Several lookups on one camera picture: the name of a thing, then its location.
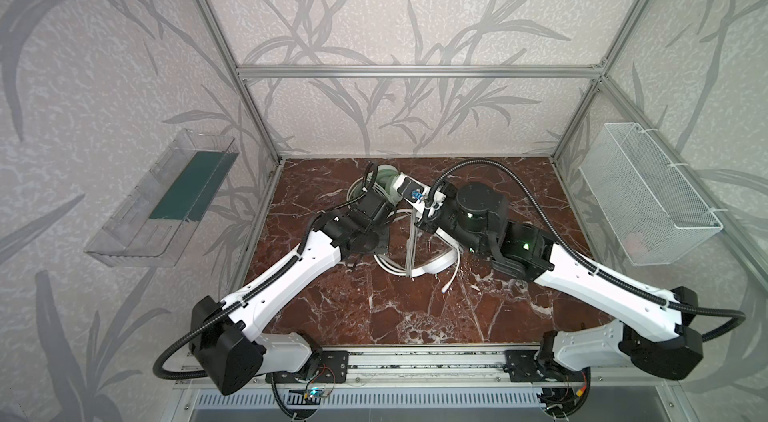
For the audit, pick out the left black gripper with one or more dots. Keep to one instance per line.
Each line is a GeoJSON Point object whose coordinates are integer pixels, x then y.
{"type": "Point", "coordinates": [372, 206]}

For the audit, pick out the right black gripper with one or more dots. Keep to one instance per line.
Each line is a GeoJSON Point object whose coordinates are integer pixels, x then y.
{"type": "Point", "coordinates": [422, 218]}

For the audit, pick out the white headphones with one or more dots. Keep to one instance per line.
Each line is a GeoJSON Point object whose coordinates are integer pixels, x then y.
{"type": "Point", "coordinates": [420, 253]}

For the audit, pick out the mint green headphones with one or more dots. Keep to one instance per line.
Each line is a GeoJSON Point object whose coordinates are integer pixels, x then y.
{"type": "Point", "coordinates": [384, 184]}

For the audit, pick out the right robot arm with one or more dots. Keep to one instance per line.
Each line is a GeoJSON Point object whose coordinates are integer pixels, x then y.
{"type": "Point", "coordinates": [661, 332]}

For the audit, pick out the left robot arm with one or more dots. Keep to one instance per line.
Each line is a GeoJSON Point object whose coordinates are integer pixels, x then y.
{"type": "Point", "coordinates": [227, 342]}

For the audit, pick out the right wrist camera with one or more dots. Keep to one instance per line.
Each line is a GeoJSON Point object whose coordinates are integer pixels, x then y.
{"type": "Point", "coordinates": [421, 197]}

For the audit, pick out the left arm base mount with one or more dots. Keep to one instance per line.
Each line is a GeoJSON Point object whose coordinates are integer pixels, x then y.
{"type": "Point", "coordinates": [329, 366]}

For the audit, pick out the aluminium frame crossbar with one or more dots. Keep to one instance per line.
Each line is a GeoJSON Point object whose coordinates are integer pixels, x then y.
{"type": "Point", "coordinates": [254, 72]}

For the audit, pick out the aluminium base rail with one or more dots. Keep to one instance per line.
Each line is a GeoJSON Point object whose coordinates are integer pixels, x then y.
{"type": "Point", "coordinates": [390, 366]}

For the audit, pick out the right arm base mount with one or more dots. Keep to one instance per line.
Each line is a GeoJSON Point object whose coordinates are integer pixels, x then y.
{"type": "Point", "coordinates": [522, 366]}

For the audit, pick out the white wire mesh basket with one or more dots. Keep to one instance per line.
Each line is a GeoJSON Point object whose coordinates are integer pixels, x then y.
{"type": "Point", "coordinates": [655, 212]}

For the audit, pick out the clear plastic wall bin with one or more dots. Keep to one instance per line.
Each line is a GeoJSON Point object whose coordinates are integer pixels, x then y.
{"type": "Point", "coordinates": [158, 219]}

